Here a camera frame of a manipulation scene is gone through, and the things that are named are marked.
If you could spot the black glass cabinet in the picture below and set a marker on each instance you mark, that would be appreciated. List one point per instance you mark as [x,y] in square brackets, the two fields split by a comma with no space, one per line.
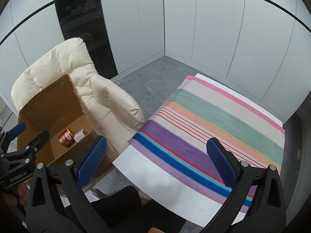
[85,19]

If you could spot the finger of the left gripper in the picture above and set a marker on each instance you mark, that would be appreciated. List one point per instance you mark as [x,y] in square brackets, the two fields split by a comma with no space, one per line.
[31,148]
[9,136]

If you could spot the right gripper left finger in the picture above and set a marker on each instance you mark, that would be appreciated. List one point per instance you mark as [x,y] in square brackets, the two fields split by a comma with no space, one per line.
[57,203]

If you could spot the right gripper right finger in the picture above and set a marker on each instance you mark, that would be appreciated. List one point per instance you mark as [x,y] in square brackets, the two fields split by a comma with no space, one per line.
[267,211]

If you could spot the striped colourful cloth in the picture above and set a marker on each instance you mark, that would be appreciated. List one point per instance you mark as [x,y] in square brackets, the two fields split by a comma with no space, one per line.
[176,135]

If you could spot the person's left hand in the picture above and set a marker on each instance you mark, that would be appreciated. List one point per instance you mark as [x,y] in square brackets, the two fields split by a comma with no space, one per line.
[20,197]

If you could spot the cream small carton box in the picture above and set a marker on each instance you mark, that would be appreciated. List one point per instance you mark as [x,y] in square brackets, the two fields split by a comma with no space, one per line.
[79,136]

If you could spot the brown cardboard box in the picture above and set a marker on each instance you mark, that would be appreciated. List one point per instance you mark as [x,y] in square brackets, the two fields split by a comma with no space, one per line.
[54,109]

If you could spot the cream padded armchair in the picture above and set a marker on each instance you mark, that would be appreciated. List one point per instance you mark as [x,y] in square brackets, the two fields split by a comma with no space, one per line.
[116,112]

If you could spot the red gold tin can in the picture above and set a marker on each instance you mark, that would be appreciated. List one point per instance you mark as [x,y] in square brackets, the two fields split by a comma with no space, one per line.
[66,138]

